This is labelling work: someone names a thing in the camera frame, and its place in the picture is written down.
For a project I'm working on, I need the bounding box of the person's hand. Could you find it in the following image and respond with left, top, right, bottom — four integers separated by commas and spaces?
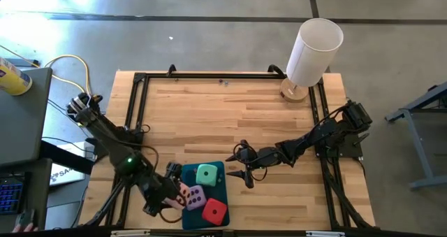
12, 222, 38, 234

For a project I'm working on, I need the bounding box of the grey desk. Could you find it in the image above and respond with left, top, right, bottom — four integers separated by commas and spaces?
0, 67, 53, 168

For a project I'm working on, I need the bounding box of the red foam die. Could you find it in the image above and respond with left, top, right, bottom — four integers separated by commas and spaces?
201, 197, 228, 227

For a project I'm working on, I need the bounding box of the teal plastic bin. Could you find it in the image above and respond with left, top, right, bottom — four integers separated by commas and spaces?
180, 160, 230, 230

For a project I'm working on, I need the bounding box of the blue-grey metal table frame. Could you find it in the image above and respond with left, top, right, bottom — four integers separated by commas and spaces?
385, 81, 447, 191

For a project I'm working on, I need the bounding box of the black floor cable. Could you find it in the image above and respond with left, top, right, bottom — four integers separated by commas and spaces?
47, 99, 83, 126

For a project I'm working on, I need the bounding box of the yellow wipes canister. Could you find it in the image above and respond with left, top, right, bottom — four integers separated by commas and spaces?
0, 57, 34, 96

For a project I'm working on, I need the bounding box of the mint green foam die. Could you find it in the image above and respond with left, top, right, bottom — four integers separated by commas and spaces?
195, 163, 219, 187

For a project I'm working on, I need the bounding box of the yellow extension cable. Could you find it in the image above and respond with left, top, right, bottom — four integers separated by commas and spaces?
0, 44, 94, 98

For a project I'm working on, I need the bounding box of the purple foam die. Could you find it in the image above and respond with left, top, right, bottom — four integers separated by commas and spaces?
186, 185, 207, 211

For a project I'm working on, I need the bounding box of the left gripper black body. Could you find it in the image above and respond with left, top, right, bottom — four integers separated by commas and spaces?
143, 175, 176, 210

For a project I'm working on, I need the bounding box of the pink foam die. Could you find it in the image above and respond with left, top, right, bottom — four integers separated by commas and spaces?
163, 182, 192, 210

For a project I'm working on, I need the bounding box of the black computer mouse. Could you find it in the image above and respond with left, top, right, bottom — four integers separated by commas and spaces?
15, 208, 36, 227

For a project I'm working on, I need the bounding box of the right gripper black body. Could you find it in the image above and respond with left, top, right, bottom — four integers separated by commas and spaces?
240, 143, 286, 168

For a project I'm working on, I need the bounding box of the black aluminium table frame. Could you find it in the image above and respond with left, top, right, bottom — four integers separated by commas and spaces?
78, 64, 376, 231

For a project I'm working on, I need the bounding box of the white shade wooden base lamp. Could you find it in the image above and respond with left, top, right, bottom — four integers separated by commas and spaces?
279, 17, 344, 103

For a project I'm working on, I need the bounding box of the backlit keyboard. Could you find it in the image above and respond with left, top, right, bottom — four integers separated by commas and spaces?
0, 180, 24, 215

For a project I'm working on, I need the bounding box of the white printed box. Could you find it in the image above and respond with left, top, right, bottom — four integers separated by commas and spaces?
48, 141, 87, 187

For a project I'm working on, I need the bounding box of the silver frame bracket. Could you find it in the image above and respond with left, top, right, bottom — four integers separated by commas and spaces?
110, 229, 151, 237
306, 231, 346, 237

